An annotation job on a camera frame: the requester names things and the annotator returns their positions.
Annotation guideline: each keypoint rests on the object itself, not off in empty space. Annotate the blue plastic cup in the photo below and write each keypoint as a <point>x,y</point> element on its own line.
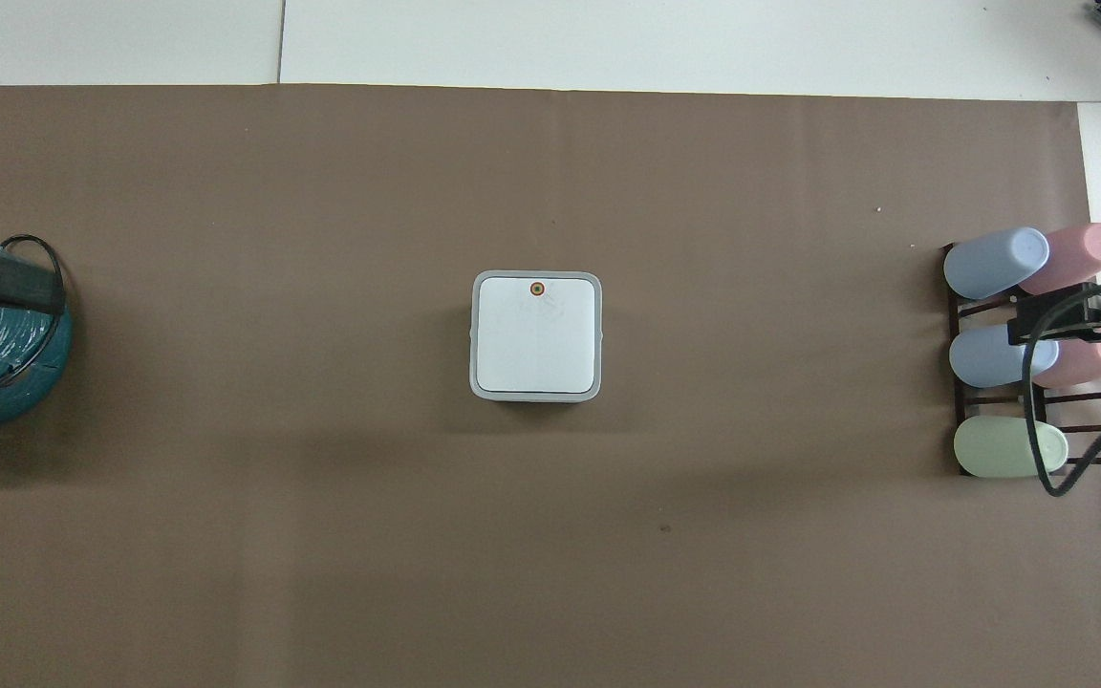
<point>990,264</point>
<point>985,358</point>

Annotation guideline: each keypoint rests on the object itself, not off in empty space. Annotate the pink plastic cup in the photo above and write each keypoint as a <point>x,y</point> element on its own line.
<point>1090,363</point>
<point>1081,253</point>

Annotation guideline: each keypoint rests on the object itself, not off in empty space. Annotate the dark brown cup rack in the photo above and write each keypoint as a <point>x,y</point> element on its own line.
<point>956,401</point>

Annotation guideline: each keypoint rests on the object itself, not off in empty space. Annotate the green plastic cup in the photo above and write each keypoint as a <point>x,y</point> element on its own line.
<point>995,449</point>

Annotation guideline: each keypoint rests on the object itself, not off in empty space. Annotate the white square trash can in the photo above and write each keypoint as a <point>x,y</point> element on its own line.
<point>536,344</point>

